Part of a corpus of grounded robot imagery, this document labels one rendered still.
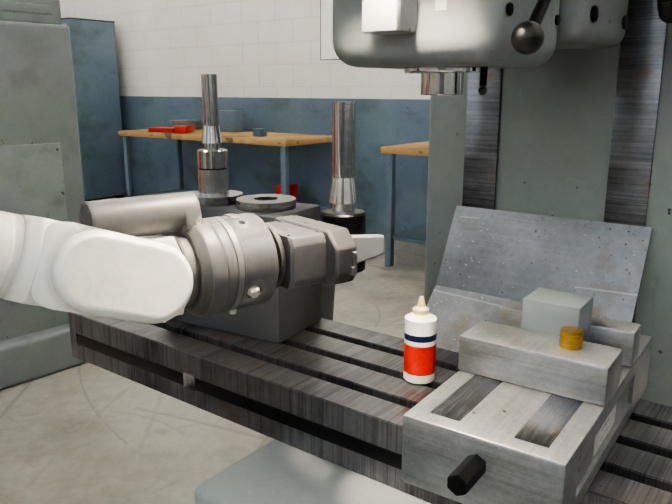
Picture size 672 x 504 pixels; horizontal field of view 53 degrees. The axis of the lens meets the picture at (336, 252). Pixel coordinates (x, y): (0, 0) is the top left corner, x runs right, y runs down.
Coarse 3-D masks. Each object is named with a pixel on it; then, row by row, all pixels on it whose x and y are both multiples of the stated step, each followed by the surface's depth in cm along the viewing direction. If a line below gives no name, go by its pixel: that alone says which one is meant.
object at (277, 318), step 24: (240, 192) 106; (216, 216) 98; (264, 216) 94; (312, 216) 101; (312, 288) 103; (240, 312) 100; (264, 312) 97; (288, 312) 98; (312, 312) 104; (264, 336) 98; (288, 336) 99
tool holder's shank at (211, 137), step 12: (204, 84) 100; (216, 84) 101; (204, 96) 101; (216, 96) 101; (204, 108) 101; (216, 108) 101; (204, 120) 102; (216, 120) 102; (204, 132) 102; (216, 132) 102; (216, 144) 103
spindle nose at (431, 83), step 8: (424, 80) 74; (432, 80) 74; (440, 80) 73; (448, 80) 73; (456, 80) 74; (424, 88) 75; (432, 88) 74; (440, 88) 73; (448, 88) 73; (456, 88) 74
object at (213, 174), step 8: (200, 160) 102; (208, 160) 102; (216, 160) 102; (224, 160) 103; (200, 168) 103; (208, 168) 102; (216, 168) 102; (224, 168) 103; (200, 176) 103; (208, 176) 102; (216, 176) 102; (224, 176) 103; (200, 184) 103; (208, 184) 103; (216, 184) 103; (224, 184) 103; (200, 192) 104; (208, 192) 103; (216, 192) 103; (224, 192) 104
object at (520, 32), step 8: (544, 0) 63; (536, 8) 63; (544, 8) 63; (536, 16) 62; (520, 24) 61; (528, 24) 61; (536, 24) 61; (512, 32) 62; (520, 32) 61; (528, 32) 60; (536, 32) 60; (512, 40) 62; (520, 40) 61; (528, 40) 61; (536, 40) 61; (520, 48) 61; (528, 48) 61; (536, 48) 61
